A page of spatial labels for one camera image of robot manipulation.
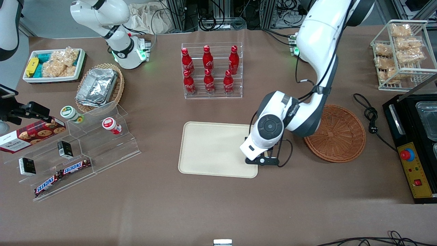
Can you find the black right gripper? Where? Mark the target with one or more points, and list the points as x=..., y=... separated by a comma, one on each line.
x=23, y=111

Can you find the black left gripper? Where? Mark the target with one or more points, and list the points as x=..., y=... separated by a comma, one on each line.
x=246, y=138

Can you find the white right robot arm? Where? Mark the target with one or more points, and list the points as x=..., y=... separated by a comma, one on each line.
x=117, y=41

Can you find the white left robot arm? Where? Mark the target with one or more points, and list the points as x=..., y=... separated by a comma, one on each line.
x=314, y=34

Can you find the beige plastic tray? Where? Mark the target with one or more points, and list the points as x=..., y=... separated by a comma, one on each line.
x=211, y=150

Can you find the brown round wicker basket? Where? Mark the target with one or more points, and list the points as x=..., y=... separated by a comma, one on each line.
x=341, y=136

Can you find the light wicker basket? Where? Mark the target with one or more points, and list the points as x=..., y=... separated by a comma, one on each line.
x=118, y=87

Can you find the red tartan cookie box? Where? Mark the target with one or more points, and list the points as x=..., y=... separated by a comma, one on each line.
x=32, y=135

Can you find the green-lid white cup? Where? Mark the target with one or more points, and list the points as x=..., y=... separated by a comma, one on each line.
x=70, y=113

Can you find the white plastic snack bin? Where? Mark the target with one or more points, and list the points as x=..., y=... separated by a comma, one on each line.
x=51, y=79

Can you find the teal snack packet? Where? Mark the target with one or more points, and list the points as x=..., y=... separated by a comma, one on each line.
x=43, y=57
x=39, y=70

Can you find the clear rice cracker bag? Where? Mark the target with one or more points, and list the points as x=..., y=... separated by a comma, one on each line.
x=66, y=56
x=56, y=70

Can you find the yellow snack packet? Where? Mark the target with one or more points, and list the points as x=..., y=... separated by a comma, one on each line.
x=31, y=67

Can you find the small black box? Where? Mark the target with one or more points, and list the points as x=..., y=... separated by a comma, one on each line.
x=65, y=149
x=27, y=166

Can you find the stacked foil containers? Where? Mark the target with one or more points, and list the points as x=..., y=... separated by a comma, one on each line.
x=97, y=87

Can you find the Snickers chocolate bar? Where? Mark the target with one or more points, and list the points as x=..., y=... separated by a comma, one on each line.
x=47, y=184
x=75, y=166

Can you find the red-lid white cup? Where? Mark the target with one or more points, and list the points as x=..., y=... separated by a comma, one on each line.
x=110, y=124

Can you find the clear acrylic stepped stand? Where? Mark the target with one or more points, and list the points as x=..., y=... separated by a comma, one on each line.
x=102, y=150

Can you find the clear acrylic bottle rack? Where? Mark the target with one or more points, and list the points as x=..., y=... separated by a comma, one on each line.
x=218, y=96

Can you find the red cola bottle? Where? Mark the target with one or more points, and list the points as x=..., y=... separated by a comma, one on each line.
x=208, y=59
x=234, y=60
x=228, y=83
x=187, y=61
x=189, y=84
x=209, y=83

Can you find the red emergency stop button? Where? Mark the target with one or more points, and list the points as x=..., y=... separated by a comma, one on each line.
x=407, y=155

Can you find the white cloth bag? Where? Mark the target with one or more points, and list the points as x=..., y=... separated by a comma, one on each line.
x=146, y=18

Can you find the clear fried snack bag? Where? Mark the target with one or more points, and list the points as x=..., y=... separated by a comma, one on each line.
x=392, y=76
x=384, y=50
x=409, y=43
x=385, y=63
x=411, y=56
x=401, y=30

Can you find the black machine with yellow panel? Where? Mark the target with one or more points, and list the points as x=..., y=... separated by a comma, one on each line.
x=421, y=191

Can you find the red rocker switch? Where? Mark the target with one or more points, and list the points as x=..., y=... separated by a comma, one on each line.
x=418, y=182

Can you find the aluminium frame rack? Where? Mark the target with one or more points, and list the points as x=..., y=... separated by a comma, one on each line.
x=179, y=15

